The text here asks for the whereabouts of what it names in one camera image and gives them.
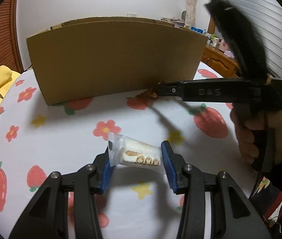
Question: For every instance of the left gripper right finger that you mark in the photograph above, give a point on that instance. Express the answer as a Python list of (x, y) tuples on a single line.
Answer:
[(188, 180)]

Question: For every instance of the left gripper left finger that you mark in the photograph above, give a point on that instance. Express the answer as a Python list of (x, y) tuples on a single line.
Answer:
[(90, 180)]

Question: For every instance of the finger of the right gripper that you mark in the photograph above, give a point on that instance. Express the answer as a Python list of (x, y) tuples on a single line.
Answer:
[(174, 89)]

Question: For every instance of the small brown orange wrapper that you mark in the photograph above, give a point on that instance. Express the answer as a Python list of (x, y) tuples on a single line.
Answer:
[(150, 93)]

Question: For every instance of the white cookie snack packet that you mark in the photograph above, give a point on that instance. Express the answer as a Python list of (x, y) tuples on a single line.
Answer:
[(126, 151)]

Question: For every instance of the right hand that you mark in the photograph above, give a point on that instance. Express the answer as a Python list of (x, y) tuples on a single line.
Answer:
[(259, 138)]

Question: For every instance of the wooden sideboard cabinet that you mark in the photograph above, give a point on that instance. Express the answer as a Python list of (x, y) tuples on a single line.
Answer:
[(219, 62)]

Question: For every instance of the grey window blind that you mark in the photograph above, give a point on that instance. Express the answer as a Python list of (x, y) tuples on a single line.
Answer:
[(266, 15)]

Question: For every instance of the brown cardboard box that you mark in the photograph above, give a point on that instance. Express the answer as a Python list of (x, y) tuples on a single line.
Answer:
[(97, 56)]

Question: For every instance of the beige curtain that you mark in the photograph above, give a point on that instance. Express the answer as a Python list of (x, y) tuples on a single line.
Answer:
[(190, 18)]

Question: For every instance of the white wall switch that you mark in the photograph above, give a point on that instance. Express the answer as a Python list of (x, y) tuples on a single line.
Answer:
[(131, 15)]

